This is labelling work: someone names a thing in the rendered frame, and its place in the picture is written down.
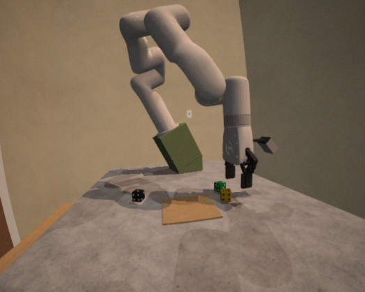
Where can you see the black die with white pips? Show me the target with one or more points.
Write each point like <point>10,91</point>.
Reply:
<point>138,195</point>

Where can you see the yellow die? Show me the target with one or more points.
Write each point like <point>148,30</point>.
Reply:
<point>225,195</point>

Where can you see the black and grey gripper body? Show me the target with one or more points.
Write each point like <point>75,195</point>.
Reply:
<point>235,140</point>

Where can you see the orange flat mat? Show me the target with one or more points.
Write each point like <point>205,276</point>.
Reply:
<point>188,209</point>

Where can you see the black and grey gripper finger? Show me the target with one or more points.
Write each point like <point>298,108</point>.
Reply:
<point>246,177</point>
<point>229,170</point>

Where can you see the green die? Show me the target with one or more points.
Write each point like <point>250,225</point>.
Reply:
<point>219,185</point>

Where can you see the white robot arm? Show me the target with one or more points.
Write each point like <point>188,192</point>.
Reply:
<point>162,24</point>

